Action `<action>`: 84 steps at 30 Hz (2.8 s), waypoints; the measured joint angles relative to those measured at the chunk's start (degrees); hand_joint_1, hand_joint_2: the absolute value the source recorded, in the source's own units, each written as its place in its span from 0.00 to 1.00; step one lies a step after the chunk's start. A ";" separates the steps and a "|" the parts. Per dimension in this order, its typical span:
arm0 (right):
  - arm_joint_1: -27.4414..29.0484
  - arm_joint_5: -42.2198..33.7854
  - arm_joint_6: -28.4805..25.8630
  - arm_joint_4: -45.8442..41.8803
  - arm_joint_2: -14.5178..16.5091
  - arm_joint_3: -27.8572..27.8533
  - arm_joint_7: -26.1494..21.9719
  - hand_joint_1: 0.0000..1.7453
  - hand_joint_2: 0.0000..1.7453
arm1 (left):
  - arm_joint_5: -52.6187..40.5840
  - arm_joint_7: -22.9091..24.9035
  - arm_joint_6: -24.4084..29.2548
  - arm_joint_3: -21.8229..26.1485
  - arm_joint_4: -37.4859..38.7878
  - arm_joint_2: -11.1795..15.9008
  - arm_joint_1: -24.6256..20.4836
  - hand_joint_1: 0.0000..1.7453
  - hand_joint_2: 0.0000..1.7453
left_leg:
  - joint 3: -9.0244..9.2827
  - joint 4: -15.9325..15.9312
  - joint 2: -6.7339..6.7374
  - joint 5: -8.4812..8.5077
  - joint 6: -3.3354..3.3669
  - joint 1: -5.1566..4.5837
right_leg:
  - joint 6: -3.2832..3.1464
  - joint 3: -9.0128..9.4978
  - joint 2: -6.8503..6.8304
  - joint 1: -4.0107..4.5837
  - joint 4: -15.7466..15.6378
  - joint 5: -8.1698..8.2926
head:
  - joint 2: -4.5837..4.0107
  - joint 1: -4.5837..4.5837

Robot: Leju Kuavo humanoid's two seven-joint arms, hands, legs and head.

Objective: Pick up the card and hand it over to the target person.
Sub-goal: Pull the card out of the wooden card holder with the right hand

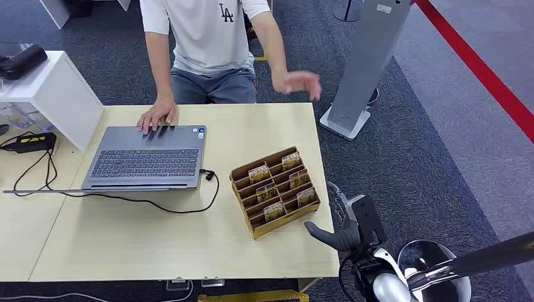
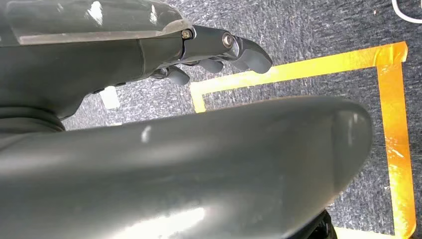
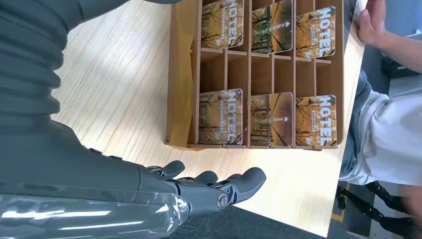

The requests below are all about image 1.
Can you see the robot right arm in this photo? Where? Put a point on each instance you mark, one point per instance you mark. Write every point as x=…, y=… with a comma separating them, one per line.
x=388, y=287

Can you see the round metal stand base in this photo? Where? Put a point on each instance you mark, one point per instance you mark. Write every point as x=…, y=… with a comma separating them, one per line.
x=347, y=12

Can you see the black device on shelf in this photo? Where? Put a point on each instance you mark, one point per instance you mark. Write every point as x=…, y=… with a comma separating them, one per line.
x=23, y=61

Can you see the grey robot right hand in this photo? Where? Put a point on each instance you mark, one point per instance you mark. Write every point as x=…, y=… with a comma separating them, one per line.
x=340, y=241

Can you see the person's left forearm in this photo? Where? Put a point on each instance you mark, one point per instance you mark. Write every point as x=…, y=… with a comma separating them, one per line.
x=271, y=46

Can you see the person's right hand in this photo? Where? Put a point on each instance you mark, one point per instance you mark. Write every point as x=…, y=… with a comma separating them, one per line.
x=160, y=111

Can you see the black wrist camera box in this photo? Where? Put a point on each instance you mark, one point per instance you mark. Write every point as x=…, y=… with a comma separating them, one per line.
x=369, y=216

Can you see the grey kiosk stand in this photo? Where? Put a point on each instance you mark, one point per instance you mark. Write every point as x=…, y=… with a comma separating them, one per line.
x=367, y=58

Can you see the autumn print hotel card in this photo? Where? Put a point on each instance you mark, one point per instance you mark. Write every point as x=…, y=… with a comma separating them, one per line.
x=299, y=178
x=305, y=196
x=291, y=160
x=274, y=211
x=267, y=192
x=259, y=174

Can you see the grey laptop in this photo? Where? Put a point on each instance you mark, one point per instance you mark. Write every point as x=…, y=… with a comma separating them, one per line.
x=146, y=160

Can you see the black power adapter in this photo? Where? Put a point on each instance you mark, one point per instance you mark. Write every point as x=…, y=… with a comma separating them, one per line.
x=31, y=142

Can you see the person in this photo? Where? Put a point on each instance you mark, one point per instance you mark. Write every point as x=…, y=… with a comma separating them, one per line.
x=208, y=37

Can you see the clear plastic bottle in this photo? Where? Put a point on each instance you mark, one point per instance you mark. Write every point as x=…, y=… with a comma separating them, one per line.
x=18, y=117
x=41, y=121

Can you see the person's right forearm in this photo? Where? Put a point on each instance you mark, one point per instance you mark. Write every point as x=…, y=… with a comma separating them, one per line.
x=160, y=66

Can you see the white shelf box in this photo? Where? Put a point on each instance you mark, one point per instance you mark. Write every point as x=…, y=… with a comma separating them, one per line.
x=58, y=96

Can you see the white furniture panel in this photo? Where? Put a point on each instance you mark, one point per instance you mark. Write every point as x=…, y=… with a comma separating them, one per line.
x=56, y=10

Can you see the wooden card holder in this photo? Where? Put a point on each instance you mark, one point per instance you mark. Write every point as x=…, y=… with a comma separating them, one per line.
x=276, y=228

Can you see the yellow object under desk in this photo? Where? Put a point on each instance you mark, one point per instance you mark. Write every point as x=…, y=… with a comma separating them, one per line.
x=254, y=296

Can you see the person's left hand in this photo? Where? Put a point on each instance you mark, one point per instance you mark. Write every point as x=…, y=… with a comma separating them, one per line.
x=298, y=81

